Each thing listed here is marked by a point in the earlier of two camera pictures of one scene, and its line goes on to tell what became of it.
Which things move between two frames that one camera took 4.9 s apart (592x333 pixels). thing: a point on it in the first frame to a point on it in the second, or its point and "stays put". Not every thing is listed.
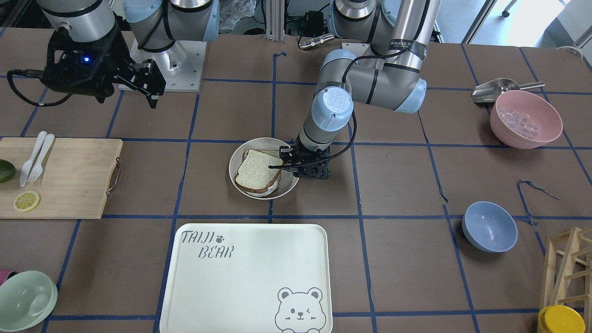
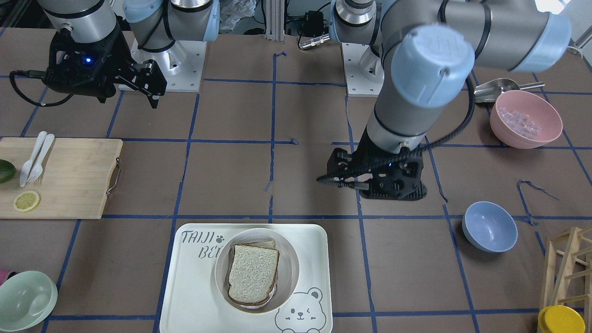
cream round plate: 287,180 to 287,271
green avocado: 7,170 stays put
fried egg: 270,189 to 271,294
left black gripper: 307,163 to 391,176
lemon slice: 27,201 stays put
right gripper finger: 148,79 stays put
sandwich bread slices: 254,175 to 252,273
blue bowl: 490,226 stays put
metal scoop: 490,91 stays put
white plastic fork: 38,169 stays put
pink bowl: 524,120 stays put
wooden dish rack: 567,277 stays put
